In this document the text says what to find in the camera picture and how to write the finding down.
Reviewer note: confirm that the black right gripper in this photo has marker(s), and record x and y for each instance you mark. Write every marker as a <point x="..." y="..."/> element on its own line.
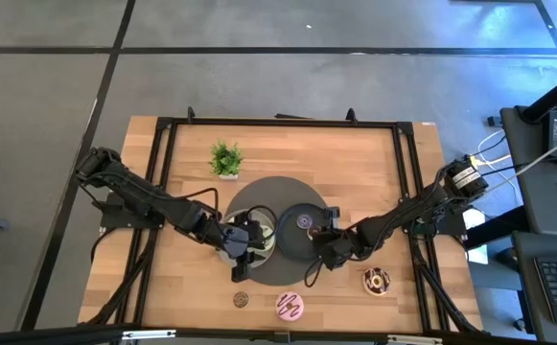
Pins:
<point x="347" y="239"/>

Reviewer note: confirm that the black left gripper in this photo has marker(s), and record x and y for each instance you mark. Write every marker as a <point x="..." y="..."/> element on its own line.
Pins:
<point x="254" y="242"/>

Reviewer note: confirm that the small brown white donut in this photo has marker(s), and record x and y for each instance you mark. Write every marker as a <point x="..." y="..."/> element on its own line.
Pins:
<point x="310" y="232"/>

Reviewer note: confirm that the small purple frosted donut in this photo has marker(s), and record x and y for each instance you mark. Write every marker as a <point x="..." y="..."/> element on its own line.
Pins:
<point x="300" y="221"/>

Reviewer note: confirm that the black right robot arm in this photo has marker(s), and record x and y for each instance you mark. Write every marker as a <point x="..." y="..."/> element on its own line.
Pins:
<point x="402" y="215"/>

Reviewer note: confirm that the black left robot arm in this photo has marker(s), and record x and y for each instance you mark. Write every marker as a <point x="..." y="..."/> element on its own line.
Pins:
<point x="139" y="191"/>

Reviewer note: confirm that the light grey plate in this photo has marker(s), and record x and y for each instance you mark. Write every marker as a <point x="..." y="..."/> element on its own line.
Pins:
<point x="263" y="220"/>

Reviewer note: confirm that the dark grey plate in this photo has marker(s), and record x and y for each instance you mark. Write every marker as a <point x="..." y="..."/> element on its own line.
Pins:
<point x="292" y="239"/>

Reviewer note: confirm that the dark grey round placemat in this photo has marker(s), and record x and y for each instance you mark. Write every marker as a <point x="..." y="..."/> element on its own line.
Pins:
<point x="278" y="191"/>

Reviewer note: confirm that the chocolate frosted sprinkled donut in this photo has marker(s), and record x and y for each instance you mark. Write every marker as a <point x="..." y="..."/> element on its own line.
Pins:
<point x="369" y="282"/>

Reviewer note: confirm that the pink frosted donut chocolate drizzle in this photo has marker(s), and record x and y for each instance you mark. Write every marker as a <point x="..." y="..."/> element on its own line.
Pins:
<point x="283" y="311"/>

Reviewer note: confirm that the green plant in white pot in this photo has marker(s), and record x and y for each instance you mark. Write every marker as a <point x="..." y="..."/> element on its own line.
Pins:
<point x="226" y="160"/>

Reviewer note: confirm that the white paper sheet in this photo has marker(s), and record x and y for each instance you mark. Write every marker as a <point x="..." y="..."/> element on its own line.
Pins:
<point x="474" y="220"/>

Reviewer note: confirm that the dark grey desk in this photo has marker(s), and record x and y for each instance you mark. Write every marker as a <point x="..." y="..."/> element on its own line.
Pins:
<point x="537" y="191"/>
<point x="525" y="287"/>

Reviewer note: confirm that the black diagonal beam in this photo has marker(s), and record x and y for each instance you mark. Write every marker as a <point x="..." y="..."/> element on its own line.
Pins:
<point x="556" y="96"/>

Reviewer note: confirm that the black table frame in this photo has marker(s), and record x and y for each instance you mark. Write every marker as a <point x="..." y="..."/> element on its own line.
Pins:
<point x="283" y="123"/>

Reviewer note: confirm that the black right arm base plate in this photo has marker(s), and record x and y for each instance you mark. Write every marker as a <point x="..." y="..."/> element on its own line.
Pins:
<point x="450" y="225"/>

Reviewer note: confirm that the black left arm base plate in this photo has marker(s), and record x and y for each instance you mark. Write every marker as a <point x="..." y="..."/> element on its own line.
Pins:
<point x="115" y="215"/>

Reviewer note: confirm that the black rail with silver brackets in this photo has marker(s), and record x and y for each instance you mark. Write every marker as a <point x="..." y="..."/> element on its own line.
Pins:
<point x="67" y="334"/>

